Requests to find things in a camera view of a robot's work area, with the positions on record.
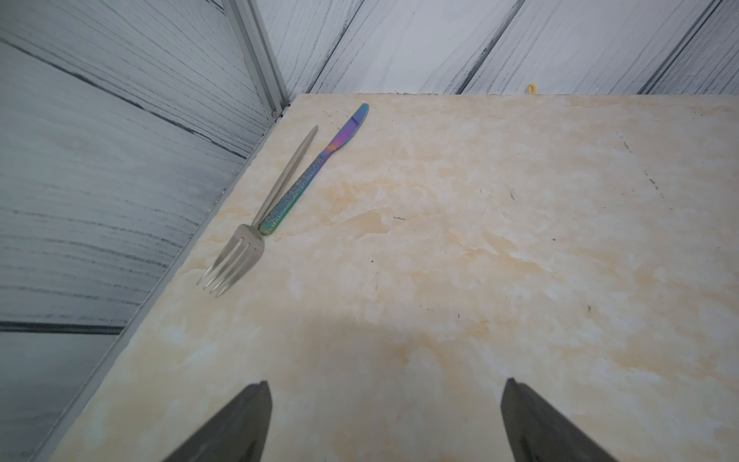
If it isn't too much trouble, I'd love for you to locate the blue purple pen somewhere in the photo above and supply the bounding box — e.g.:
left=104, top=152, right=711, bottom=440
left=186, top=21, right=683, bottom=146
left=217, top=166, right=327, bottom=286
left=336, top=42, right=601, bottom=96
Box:
left=258, top=103, right=370, bottom=236

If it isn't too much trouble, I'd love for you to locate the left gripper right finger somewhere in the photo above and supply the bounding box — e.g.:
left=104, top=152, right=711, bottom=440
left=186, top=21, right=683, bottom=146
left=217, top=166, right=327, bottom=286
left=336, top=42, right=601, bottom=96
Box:
left=500, top=377, right=616, bottom=462

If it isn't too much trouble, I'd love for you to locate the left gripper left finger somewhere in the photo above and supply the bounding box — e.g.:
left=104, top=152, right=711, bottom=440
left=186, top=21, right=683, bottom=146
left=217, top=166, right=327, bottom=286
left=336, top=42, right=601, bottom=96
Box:
left=165, top=381, right=273, bottom=462

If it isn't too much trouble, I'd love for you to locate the left aluminium frame post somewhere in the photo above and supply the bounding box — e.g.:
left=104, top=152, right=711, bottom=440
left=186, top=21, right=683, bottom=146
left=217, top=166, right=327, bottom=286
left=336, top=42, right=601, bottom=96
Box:
left=221, top=0, right=290, bottom=121

